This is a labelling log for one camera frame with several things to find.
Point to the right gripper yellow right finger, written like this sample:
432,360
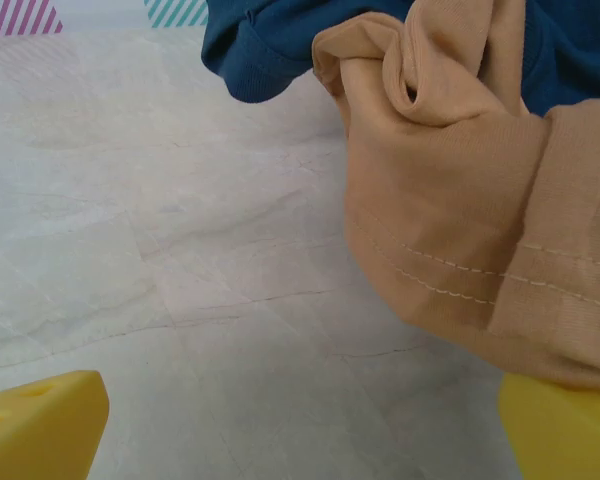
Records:
565,440

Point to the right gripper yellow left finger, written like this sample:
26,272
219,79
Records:
35,435

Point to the navy blue t-shirt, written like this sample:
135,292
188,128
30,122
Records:
260,45

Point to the tan t-shirt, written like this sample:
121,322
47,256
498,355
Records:
455,200

